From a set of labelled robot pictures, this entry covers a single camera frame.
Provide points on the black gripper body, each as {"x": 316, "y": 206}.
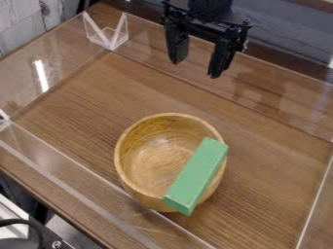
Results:
{"x": 208, "y": 19}

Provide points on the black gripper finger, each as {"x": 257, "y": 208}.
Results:
{"x": 221, "y": 58}
{"x": 177, "y": 42}

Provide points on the green rectangular block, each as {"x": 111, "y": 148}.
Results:
{"x": 196, "y": 176}

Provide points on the brown wooden bowl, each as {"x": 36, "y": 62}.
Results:
{"x": 151, "y": 152}

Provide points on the clear acrylic corner bracket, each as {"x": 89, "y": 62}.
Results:
{"x": 107, "y": 37}

